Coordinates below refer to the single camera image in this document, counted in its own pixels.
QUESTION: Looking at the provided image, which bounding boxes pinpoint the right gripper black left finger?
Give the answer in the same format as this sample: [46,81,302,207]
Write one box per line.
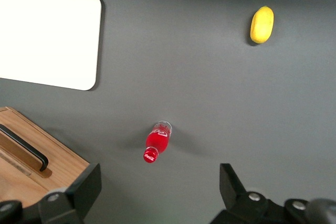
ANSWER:
[38,163,102,224]

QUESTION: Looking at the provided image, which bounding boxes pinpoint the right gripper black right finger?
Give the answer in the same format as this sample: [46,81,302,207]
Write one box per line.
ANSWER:
[209,163,286,224]

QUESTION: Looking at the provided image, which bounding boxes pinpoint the wooden drawer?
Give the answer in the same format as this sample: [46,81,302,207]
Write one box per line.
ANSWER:
[0,106,90,208]

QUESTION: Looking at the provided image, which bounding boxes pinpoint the black metal drawer handle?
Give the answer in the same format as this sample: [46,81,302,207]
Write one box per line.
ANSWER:
[0,124,49,173]

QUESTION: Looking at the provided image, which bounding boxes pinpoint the red cola bottle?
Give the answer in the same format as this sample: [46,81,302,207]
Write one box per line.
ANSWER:
[143,120,173,165]

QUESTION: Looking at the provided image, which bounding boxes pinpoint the white rectangular tray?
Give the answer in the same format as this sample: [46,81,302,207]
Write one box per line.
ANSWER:
[0,0,102,91]

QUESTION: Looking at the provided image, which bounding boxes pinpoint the yellow lemon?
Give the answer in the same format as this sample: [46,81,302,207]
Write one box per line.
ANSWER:
[249,5,275,44]

